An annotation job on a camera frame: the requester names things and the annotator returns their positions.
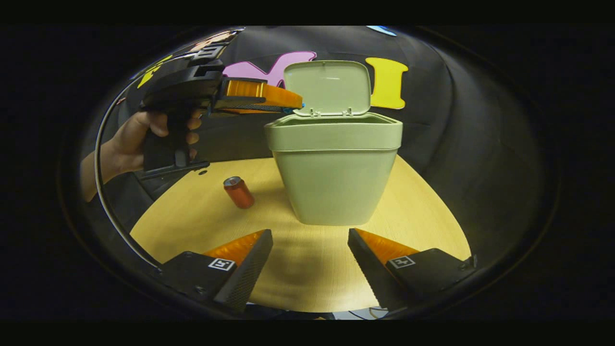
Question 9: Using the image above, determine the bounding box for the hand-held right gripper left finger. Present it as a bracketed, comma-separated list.
[161, 229, 273, 313]

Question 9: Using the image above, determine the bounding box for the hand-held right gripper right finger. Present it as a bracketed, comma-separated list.
[348, 228, 478, 310]

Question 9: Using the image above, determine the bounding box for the orange pop can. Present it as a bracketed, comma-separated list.
[223, 176, 256, 210]

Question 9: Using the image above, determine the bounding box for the pale green garbage bin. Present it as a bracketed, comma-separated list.
[264, 60, 403, 226]

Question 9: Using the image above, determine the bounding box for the black backdrop cloth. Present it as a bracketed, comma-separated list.
[82, 26, 553, 270]

